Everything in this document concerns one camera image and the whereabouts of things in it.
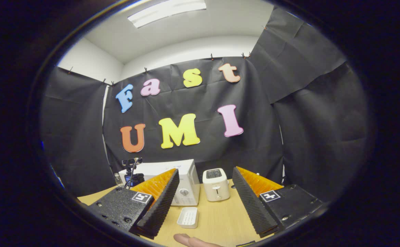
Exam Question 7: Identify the black backdrop cloth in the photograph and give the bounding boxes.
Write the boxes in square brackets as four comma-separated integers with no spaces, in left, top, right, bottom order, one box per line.
[40,5,375,203]

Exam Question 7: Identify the long ceiling light panel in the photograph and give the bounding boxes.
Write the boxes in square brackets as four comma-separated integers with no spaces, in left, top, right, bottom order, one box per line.
[128,0,207,28]

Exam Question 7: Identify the white microwave oven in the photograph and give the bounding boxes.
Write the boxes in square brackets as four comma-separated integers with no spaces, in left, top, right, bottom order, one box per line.
[119,159,201,207]

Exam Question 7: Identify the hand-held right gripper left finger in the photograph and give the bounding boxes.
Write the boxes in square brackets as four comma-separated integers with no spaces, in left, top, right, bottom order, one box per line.
[83,168,180,240]

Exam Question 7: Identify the white toaster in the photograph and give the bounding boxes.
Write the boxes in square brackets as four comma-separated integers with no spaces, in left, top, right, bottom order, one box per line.
[202,168,230,202]

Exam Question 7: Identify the small white plastic tray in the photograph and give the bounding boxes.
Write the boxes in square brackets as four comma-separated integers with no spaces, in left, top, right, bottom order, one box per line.
[177,207,199,229]

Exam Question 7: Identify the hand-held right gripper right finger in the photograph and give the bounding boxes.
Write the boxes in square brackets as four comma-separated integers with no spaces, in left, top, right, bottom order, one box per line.
[232,166,326,239]

